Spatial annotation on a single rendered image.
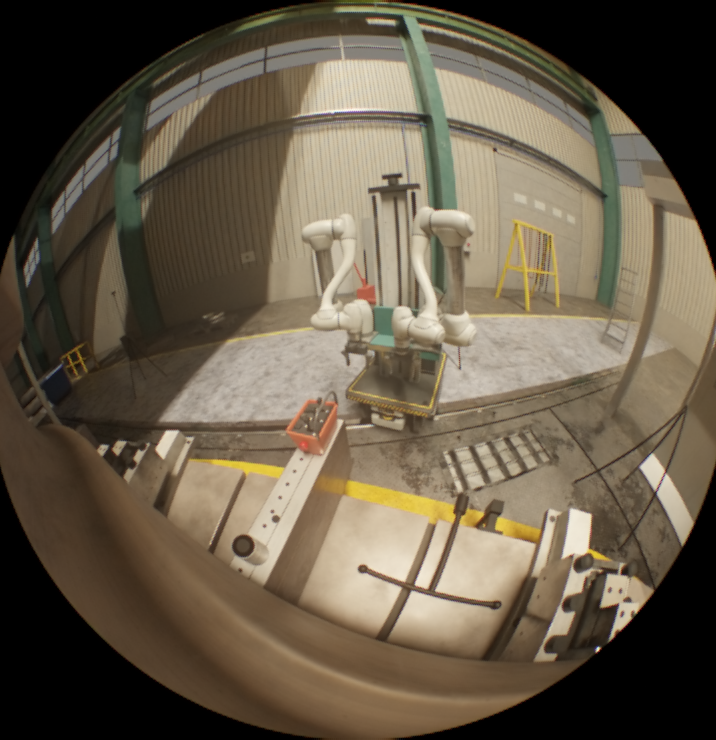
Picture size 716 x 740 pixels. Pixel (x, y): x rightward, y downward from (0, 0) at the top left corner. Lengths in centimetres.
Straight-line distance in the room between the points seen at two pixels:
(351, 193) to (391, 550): 704
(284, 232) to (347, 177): 240
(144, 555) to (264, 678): 22
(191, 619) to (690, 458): 301
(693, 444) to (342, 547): 293
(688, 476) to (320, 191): 845
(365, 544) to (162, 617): 92
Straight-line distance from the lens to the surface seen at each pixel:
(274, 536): 78
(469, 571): 114
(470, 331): 128
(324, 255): 140
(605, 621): 88
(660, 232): 293
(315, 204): 691
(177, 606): 33
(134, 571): 38
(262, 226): 718
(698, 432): 282
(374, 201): 161
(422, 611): 108
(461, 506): 116
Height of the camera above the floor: 138
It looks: 32 degrees down
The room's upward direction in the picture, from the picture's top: 5 degrees counter-clockwise
